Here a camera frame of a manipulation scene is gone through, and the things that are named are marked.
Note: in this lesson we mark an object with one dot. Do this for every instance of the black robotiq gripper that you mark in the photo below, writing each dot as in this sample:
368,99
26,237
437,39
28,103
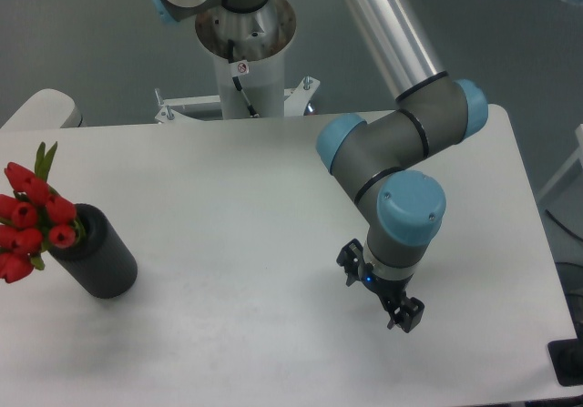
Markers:
404,312

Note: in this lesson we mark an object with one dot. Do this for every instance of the red tulip bouquet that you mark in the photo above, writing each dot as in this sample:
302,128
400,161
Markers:
35,218

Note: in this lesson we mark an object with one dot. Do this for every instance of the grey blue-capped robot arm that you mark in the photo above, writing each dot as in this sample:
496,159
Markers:
374,163

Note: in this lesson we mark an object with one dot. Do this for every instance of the black ribbed cylindrical vase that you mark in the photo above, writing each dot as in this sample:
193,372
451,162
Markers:
101,263

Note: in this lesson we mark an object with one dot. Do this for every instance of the black device at table edge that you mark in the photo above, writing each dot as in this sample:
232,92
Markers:
566,357

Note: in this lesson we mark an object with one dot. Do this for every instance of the white rounded side table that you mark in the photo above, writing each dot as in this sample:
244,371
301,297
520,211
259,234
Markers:
46,109

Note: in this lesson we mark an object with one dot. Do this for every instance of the white frame at right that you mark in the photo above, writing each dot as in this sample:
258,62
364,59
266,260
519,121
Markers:
565,174

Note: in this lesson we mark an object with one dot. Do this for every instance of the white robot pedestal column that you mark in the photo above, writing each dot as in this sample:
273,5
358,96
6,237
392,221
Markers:
248,55

